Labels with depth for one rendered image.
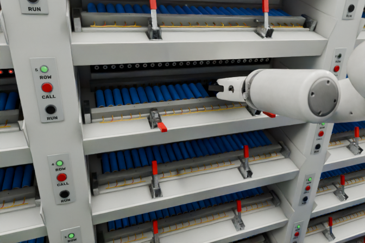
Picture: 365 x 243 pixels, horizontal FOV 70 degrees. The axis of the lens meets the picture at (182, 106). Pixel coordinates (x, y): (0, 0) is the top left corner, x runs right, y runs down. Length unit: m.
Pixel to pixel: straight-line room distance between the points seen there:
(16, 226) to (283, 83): 0.62
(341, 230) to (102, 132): 1.06
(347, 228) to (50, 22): 1.28
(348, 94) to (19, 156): 0.61
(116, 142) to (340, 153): 0.75
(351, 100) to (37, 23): 0.54
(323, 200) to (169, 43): 0.83
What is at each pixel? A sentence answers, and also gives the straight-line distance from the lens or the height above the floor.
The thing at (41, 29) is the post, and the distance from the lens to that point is 0.52.
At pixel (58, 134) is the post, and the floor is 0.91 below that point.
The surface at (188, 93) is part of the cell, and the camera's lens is 0.69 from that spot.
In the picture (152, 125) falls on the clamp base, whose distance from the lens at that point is 0.59.
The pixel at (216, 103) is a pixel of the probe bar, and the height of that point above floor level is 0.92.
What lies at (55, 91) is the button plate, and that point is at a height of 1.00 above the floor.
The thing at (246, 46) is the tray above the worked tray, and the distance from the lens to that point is 0.63.
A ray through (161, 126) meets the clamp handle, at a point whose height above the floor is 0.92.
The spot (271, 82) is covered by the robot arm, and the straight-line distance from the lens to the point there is 0.48.
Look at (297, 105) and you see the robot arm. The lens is 0.43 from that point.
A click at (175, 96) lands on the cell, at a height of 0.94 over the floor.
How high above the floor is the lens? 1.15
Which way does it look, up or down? 21 degrees down
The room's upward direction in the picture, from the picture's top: 2 degrees clockwise
